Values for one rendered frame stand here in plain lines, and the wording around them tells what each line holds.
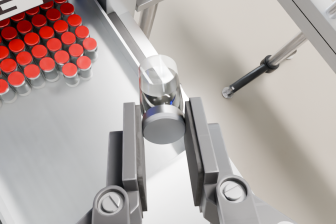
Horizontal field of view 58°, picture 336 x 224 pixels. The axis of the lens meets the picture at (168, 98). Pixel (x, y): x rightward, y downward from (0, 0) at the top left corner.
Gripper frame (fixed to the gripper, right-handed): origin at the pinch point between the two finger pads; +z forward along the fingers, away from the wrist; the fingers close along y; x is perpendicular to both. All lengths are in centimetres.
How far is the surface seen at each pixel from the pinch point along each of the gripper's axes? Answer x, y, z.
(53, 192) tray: -27.7, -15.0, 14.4
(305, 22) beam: -50, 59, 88
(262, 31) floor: -82, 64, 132
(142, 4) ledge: -15.6, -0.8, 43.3
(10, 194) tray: -26.8, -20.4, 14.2
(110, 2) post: -12.2, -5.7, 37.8
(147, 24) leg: -43, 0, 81
